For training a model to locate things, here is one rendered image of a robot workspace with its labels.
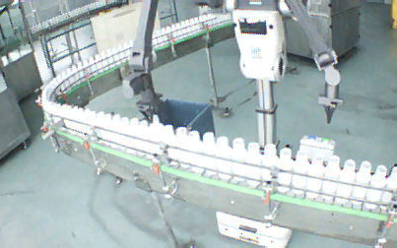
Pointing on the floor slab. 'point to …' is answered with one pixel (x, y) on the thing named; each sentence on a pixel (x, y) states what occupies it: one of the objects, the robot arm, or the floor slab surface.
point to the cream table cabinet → (118, 27)
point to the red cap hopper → (48, 15)
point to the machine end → (344, 26)
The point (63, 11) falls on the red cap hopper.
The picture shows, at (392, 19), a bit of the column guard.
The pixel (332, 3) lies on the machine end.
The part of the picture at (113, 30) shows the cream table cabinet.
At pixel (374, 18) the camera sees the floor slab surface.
